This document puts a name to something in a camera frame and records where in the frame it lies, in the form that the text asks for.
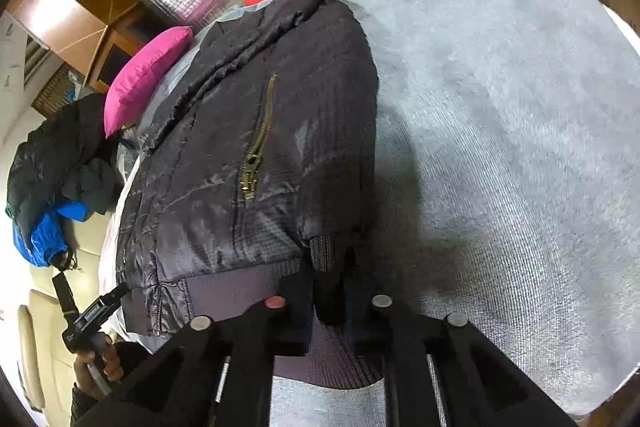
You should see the grey blanket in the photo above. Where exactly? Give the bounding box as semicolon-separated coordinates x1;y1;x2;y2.
100;0;640;427

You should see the blue garment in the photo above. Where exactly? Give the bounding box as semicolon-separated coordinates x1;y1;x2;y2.
12;199;94;269

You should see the beige leather sofa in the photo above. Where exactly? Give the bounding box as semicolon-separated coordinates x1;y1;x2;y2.
15;227;126;427

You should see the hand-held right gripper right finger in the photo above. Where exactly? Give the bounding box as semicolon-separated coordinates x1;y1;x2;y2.
350;294;577;427

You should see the black puffer jacket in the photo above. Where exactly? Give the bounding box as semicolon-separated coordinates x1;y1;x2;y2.
5;94;127;239

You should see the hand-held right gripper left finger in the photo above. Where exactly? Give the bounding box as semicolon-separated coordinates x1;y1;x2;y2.
75;294;314;427

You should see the dark quilted zip jacket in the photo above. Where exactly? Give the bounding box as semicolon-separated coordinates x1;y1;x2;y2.
114;0;387;392

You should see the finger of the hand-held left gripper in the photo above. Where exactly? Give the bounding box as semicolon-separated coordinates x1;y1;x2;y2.
75;282;129;324
52;272;81;318

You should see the pink pillow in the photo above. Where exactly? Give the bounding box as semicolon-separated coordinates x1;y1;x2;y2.
103;26;194;138

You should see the wooden cabinet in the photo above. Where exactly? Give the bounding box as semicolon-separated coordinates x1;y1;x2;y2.
5;0;167;94

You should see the person's left hand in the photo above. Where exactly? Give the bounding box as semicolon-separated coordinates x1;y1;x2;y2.
73;337;124;394

